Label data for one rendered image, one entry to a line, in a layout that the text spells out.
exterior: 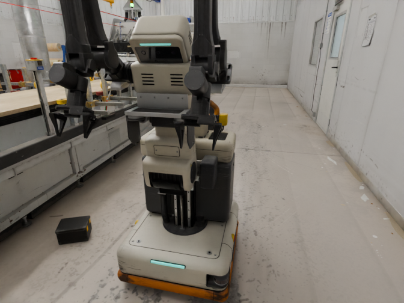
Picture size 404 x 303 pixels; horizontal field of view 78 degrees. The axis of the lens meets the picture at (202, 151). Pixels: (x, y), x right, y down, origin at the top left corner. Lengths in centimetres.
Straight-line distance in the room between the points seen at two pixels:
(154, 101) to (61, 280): 125
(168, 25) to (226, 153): 69
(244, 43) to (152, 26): 990
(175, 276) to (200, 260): 16
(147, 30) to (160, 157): 53
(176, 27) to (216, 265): 108
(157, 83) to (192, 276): 96
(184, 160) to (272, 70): 990
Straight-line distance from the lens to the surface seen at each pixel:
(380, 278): 199
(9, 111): 213
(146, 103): 108
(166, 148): 113
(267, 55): 1086
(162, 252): 143
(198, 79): 69
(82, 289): 176
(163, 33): 100
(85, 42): 98
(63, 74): 89
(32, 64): 205
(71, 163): 272
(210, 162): 124
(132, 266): 152
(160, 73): 106
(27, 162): 205
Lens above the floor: 125
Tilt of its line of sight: 21 degrees down
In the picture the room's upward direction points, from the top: straight up
